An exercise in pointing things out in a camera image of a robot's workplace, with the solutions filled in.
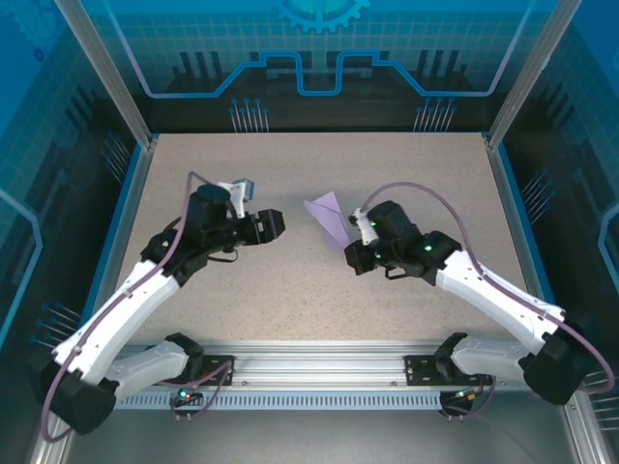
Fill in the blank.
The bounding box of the purple paper sheet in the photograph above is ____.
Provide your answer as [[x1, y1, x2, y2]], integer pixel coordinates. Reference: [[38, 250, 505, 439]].
[[303, 190, 353, 250]]

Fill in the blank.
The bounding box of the blue table edge strip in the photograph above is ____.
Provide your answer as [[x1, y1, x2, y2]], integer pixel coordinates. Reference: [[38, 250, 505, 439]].
[[496, 143, 565, 320], [74, 142, 147, 334]]

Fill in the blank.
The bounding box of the connector with green light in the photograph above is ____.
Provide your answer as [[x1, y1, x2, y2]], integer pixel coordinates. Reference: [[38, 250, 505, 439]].
[[174, 381, 202, 405]]

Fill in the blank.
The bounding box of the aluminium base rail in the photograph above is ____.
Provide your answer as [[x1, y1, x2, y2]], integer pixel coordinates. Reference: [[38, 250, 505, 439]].
[[115, 339, 528, 388]]

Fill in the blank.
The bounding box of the slotted grey cable duct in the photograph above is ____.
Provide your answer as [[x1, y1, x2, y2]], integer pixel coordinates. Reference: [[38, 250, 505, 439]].
[[115, 390, 465, 411]]

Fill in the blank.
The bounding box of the aluminium frame post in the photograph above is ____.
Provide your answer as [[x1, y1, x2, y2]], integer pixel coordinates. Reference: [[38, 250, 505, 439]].
[[485, 0, 568, 149], [52, 0, 161, 151]]

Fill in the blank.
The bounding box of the aluminium front frame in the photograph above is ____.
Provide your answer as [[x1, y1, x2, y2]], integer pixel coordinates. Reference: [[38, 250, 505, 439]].
[[28, 374, 615, 464]]

